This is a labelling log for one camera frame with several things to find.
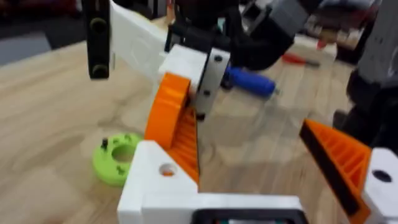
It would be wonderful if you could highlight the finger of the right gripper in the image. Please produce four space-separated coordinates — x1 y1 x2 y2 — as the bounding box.
144 43 231 151

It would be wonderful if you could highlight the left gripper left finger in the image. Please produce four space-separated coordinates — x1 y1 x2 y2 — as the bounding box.
117 139 200 224

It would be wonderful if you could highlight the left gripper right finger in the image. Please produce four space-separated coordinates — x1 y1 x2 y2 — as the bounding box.
298 119 398 224

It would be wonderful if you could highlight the orange ribbed wedge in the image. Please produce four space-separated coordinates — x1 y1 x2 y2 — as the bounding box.
167 105 200 185

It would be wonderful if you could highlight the blue electric screwdriver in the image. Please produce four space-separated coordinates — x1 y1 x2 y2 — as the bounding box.
221 65 282 98

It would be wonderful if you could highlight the green disc with holes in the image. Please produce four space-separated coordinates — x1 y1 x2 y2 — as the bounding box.
91 133 144 188

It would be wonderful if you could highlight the heap of boxes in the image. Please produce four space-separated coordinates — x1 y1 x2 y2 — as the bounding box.
303 0 369 62

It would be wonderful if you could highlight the right camera mount white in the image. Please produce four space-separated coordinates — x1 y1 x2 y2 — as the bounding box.
109 0 170 82

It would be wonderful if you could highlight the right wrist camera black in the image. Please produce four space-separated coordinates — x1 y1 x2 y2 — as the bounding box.
82 0 111 80

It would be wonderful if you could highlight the red-handled tool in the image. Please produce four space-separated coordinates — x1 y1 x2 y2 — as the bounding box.
281 52 322 68

